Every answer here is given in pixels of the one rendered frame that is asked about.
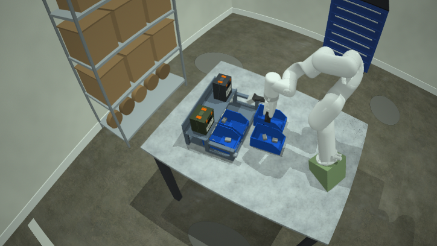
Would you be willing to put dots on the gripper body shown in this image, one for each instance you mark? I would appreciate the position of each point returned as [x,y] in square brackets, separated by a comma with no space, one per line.
[270,107]

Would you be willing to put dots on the dark grey shelf rack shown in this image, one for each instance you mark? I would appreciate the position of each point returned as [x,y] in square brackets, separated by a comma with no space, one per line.
[207,99]

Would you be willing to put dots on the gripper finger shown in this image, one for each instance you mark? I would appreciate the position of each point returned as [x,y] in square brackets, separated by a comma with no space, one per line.
[267,119]

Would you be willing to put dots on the dark grey tool case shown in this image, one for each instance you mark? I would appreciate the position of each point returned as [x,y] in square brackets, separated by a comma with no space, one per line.
[222,87]

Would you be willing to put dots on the blue bin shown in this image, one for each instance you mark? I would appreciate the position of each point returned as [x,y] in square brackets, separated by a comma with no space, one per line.
[219,134]
[256,139]
[278,120]
[235,121]

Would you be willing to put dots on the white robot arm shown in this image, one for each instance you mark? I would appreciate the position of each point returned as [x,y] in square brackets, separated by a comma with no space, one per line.
[349,68]

